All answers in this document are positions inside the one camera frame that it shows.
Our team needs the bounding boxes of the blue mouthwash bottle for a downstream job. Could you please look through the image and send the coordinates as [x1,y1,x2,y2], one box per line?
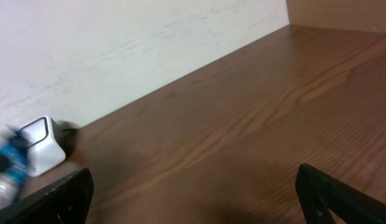
[0,128,30,209]

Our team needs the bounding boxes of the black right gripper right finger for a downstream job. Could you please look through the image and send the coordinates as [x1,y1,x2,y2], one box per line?
[295,164,386,224]

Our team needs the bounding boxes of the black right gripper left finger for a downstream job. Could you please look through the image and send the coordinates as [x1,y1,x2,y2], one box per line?
[0,168,94,224]

